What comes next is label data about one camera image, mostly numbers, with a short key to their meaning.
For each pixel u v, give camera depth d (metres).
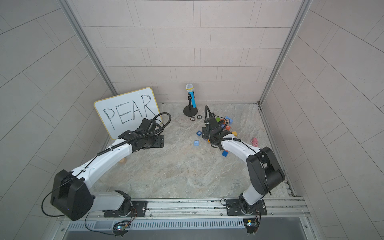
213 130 0.68
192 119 1.08
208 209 0.72
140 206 0.72
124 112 0.90
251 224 0.68
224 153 0.90
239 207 0.71
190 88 0.94
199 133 0.99
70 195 0.39
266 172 0.45
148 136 0.57
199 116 1.08
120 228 0.64
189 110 1.11
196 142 0.94
